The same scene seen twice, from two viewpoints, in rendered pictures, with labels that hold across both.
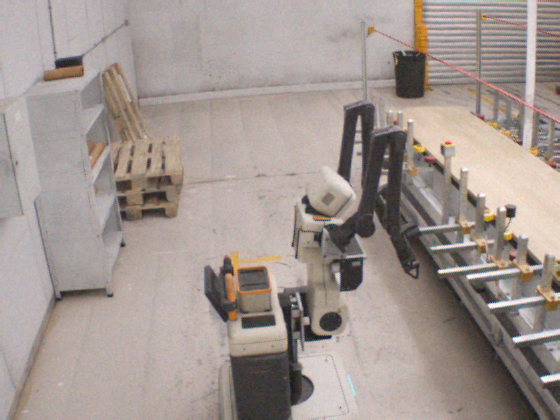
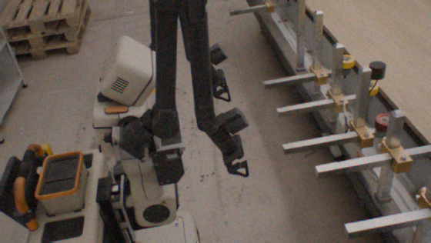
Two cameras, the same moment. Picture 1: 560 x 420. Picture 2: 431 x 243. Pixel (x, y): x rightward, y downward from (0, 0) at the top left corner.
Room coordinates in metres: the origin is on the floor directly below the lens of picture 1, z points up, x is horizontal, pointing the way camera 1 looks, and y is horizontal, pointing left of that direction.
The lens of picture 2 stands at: (1.29, -0.51, 1.96)
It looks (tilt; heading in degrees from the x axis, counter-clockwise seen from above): 36 degrees down; 1
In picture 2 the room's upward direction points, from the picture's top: 8 degrees counter-clockwise
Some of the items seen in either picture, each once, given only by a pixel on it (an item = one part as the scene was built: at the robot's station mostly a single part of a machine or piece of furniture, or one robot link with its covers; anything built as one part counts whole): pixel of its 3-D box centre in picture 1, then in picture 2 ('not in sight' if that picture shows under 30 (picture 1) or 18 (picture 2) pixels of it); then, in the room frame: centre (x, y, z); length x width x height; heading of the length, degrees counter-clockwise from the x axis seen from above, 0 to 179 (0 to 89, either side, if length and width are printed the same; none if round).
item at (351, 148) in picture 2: (487, 277); (347, 143); (2.63, -1.04, 0.75); 0.26 x 0.01 x 0.10; 4
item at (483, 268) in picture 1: (480, 269); (336, 140); (2.56, -0.96, 0.84); 0.43 x 0.03 x 0.04; 94
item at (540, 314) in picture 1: (542, 304); (429, 214); (2.10, -1.10, 0.90); 0.04 x 0.04 x 0.48; 4
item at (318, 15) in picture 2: (462, 209); (316, 56); (3.10, -1.03, 0.92); 0.04 x 0.04 x 0.48; 4
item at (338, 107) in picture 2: (479, 243); (336, 100); (2.83, -1.05, 0.84); 0.14 x 0.06 x 0.05; 4
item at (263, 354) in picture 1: (263, 340); (91, 229); (2.49, 0.09, 0.59); 0.55 x 0.34 x 0.83; 4
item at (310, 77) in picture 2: (453, 228); (306, 78); (3.06, -0.97, 0.83); 0.43 x 0.03 x 0.04; 94
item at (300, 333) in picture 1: (315, 311); (146, 192); (2.57, -0.16, 0.68); 0.28 x 0.27 x 0.25; 4
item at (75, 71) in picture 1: (63, 73); not in sight; (4.54, 1.49, 1.59); 0.30 x 0.08 x 0.08; 94
